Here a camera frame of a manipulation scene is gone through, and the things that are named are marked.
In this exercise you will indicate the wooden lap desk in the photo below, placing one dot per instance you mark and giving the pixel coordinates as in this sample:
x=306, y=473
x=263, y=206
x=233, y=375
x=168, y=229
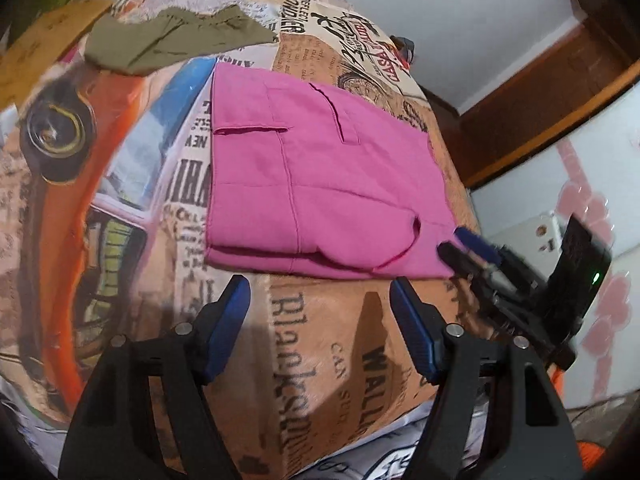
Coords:
x=43, y=43

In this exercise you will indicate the olive green garment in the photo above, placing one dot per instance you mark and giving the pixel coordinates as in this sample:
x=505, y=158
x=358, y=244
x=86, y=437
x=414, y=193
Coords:
x=174, y=35

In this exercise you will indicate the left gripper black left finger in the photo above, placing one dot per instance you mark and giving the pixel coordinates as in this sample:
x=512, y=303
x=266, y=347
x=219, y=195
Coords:
x=113, y=434

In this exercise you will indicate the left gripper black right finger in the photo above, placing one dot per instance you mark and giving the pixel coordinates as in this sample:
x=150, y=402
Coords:
x=496, y=414

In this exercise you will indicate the newspaper print bedspread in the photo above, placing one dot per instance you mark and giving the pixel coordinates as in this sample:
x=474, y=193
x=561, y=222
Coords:
x=105, y=182

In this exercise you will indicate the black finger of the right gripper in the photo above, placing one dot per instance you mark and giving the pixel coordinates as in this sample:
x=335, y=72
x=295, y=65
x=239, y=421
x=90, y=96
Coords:
x=460, y=263
x=477, y=244

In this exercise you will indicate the pink pants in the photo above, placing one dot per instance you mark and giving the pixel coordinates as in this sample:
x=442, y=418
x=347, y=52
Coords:
x=310, y=179

